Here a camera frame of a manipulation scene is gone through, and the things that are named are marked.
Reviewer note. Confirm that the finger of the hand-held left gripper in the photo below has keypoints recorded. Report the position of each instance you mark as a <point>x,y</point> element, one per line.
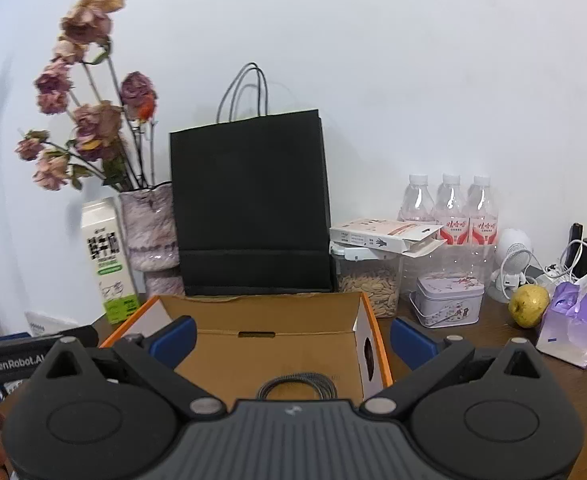
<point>76,336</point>

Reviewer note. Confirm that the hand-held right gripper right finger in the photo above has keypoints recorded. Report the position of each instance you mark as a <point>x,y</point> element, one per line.
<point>413,341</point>

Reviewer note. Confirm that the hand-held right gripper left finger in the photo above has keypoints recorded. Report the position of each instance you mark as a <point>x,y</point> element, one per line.
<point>181,336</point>

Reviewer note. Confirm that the orange-edged cardboard box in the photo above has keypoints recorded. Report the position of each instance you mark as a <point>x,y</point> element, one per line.
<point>273,321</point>

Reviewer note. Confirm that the white flat object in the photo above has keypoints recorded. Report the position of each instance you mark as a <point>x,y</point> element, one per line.
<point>48,322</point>

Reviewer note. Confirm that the floral tin box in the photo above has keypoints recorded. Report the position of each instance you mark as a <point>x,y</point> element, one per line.
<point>448,300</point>

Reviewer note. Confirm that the clear container of seeds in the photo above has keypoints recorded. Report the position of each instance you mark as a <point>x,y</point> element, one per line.
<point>368,285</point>

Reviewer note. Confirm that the white green milk carton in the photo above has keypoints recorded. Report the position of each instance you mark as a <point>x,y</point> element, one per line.
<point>108,260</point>

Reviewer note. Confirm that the flat white carton box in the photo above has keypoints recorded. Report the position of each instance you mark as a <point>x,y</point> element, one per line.
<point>373,232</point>

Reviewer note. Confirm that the yellow-green pear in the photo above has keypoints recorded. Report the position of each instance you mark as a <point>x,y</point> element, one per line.
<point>528,306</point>

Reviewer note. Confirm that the clear water bottle red label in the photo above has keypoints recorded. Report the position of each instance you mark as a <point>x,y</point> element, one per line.
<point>417,200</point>
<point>451,210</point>
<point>482,210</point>

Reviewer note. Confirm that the white round desk device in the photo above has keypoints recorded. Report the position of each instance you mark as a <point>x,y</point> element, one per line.
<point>516,240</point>

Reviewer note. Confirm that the purple tissue pack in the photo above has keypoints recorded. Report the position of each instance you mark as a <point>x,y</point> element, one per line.
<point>571,325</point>

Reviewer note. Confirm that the black paper bag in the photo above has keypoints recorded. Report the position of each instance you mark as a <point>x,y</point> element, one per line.
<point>248,185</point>

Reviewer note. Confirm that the black upright item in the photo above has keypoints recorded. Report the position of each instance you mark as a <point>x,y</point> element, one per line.
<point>576,232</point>

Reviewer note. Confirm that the dried rose bouquet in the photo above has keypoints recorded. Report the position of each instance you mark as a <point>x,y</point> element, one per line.
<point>96,120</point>

